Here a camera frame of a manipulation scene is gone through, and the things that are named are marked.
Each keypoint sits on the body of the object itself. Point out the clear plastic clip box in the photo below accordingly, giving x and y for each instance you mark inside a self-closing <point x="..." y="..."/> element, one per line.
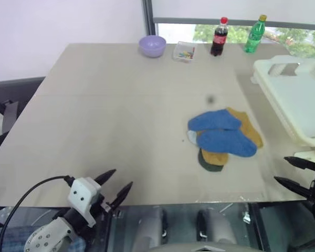
<point x="185" y="52"/>

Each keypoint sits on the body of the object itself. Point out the white flat plastic lid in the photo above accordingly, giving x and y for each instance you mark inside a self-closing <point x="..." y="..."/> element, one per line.
<point x="308" y="154"/>

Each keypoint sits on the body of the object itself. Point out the dark green sock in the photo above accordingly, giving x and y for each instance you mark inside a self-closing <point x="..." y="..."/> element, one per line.
<point x="211" y="168"/>

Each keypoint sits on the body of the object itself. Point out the purple plastic bowl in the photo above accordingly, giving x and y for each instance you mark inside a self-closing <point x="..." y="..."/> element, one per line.
<point x="152" y="47"/>

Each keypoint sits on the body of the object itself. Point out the cola bottle red cap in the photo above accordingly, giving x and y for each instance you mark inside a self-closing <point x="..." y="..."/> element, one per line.
<point x="219" y="39"/>

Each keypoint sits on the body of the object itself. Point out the grey curved robot torso edge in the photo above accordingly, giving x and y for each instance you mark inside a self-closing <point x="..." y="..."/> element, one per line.
<point x="199" y="248"/>

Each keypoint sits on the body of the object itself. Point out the green plastic bottle yellow cap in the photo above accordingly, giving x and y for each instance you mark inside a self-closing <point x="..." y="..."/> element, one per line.
<point x="254" y="36"/>

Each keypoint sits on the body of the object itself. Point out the dark window frame post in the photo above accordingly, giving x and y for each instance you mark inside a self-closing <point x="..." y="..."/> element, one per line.
<point x="148" y="18"/>

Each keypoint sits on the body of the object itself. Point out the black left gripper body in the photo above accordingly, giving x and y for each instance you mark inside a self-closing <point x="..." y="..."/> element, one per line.
<point x="104" y="206"/>

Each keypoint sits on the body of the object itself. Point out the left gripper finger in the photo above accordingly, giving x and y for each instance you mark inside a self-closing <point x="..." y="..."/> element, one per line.
<point x="105" y="177"/>
<point x="123" y="194"/>

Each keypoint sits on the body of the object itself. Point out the blue knitted sock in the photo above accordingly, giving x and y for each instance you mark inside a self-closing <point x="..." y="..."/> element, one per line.
<point x="225" y="143"/>

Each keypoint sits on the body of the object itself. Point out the blue checked cloth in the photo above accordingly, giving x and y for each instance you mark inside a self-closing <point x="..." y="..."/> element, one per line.
<point x="13" y="239"/>

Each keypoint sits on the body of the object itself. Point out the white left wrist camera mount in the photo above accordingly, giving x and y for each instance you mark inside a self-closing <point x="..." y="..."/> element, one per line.
<point x="81" y="194"/>

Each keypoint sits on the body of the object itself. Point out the mustard yellow sock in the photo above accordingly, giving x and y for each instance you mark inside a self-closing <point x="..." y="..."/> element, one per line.
<point x="215" y="158"/>
<point x="248" y="128"/>

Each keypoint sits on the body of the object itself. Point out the white roller blind grey rail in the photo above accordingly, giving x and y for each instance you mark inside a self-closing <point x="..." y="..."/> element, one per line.
<point x="225" y="9"/>

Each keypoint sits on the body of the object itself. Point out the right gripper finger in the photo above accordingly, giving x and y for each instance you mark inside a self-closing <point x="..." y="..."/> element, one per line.
<point x="303" y="163"/>
<point x="294" y="186"/>

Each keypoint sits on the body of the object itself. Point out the white plastic basket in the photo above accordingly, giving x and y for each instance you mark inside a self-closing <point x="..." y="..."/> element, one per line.
<point x="302" y="99"/>

